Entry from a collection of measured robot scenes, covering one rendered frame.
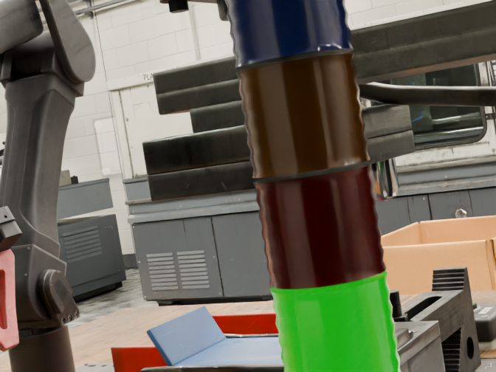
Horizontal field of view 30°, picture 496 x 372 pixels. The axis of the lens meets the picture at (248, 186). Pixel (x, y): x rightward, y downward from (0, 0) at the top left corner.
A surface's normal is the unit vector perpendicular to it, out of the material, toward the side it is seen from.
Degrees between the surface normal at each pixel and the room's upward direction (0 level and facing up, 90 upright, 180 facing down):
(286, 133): 76
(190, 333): 60
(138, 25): 90
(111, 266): 90
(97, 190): 90
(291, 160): 104
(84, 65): 90
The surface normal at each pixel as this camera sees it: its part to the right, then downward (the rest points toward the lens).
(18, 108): -0.36, -0.38
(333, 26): 0.58, -0.30
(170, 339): 0.66, -0.59
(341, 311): 0.08, 0.29
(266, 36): -0.48, -0.12
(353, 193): 0.56, 0.20
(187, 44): -0.56, 0.13
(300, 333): -0.61, 0.38
